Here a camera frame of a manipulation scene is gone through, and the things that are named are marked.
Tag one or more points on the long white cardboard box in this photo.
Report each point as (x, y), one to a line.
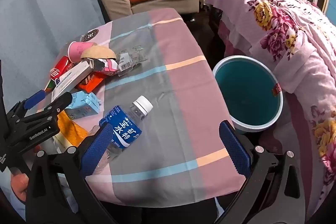
(71, 79)

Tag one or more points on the orange flat packet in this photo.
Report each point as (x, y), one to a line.
(72, 129)
(90, 83)

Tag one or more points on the blue curtain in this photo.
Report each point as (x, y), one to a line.
(52, 3)

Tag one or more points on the clear plastic wrapper with barcode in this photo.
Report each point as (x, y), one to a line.
(126, 62)

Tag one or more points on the plaid pink grey tablecloth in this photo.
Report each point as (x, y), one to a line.
(170, 108)

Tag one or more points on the tan coconut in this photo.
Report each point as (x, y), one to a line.
(98, 52)

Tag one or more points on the person's left hand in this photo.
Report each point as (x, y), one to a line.
(18, 184)

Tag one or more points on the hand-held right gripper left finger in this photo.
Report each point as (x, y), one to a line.
(97, 150)

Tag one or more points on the pink paper cup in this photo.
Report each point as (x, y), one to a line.
(77, 50)

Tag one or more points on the clear water bottle blue label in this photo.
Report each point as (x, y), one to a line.
(126, 129)

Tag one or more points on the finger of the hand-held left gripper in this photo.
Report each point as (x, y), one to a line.
(61, 102)
(35, 98)

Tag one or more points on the pink snack wrapper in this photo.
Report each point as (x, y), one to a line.
(109, 65)

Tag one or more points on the pink floral blanket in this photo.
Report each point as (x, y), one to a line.
(288, 43)

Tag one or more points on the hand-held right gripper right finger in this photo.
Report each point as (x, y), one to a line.
(233, 150)

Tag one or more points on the teal plastic bin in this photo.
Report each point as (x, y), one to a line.
(246, 92)

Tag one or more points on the pink bed skirt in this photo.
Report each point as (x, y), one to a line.
(231, 35)

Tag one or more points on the light blue carton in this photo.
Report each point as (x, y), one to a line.
(84, 104)

